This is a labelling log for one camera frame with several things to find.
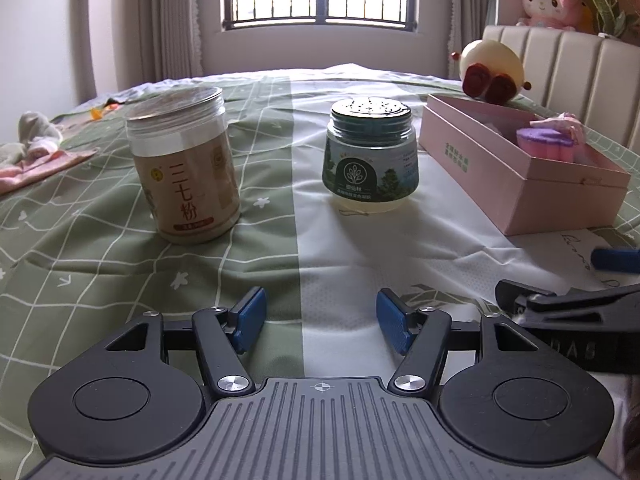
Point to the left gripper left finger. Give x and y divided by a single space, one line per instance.
222 335

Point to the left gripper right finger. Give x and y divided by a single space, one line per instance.
421 338

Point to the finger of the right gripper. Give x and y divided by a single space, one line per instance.
618 260

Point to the pink soft plush toy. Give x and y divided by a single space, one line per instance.
558 138

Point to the green checked bed sheet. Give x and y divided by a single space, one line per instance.
80 255

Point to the green label jar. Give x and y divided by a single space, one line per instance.
370 160

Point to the beige padded headboard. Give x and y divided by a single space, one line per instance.
594 78

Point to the pink cardboard box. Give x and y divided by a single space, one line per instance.
520 194

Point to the beige powder jar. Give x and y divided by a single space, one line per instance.
180 146

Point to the cream round plush toy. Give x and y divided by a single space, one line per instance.
491 71

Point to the green potted plant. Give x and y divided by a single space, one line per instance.
612 20

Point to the pink folded cloth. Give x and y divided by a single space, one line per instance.
14 177

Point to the small orange object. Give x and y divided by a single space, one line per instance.
98 113

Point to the pink bunny plush toy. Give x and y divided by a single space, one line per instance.
571 15

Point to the grey white plush toy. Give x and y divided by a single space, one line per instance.
37 136

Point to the grey curtain right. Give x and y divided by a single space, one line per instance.
468 19

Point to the grey curtain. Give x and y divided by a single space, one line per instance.
468 19
155 40

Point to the grey curtain left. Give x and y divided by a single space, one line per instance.
155 40

